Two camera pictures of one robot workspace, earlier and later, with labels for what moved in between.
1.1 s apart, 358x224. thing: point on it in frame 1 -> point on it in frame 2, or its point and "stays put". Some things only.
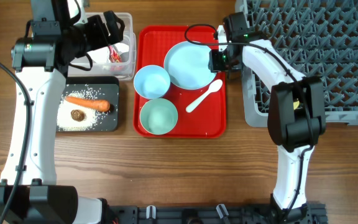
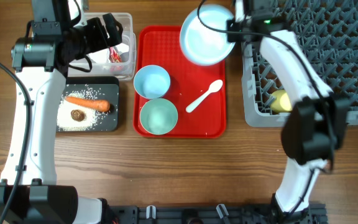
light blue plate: [187, 65] -> [203, 45]
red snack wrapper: [114, 56] stays put
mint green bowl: [158, 116] stays put
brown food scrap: [78, 115] stays put
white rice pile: [64, 121] stays put
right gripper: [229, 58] -> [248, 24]
